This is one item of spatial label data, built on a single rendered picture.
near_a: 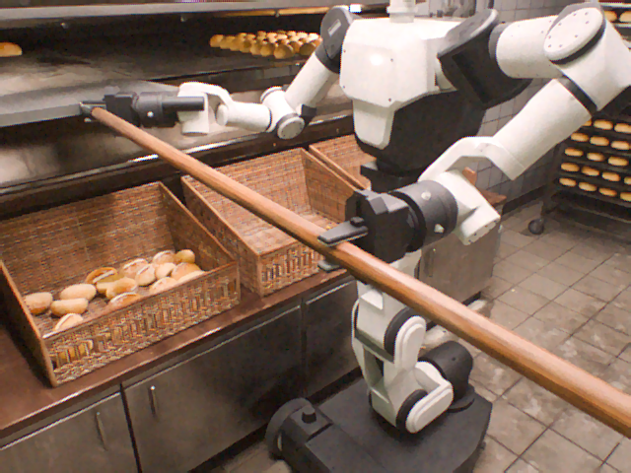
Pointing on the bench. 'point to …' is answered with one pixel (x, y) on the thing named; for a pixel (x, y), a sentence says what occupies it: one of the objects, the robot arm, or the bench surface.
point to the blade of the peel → (64, 100)
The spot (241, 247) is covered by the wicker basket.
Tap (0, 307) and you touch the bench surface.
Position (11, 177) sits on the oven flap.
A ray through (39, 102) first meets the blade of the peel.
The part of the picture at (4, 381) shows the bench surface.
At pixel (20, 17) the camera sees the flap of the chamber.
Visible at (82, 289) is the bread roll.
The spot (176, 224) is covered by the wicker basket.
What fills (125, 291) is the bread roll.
